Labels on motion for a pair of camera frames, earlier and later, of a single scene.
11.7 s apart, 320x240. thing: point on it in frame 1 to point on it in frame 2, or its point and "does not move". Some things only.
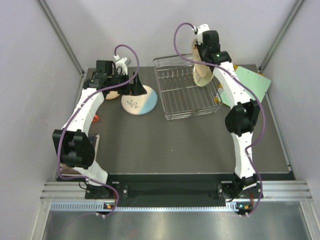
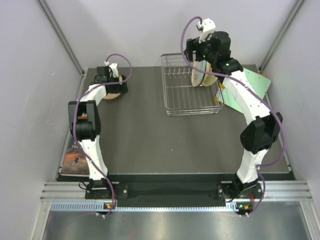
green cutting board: (256, 83) does not move
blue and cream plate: (140, 104) to (197, 76)
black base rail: (173, 191) does not move
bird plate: (112, 94) does not move
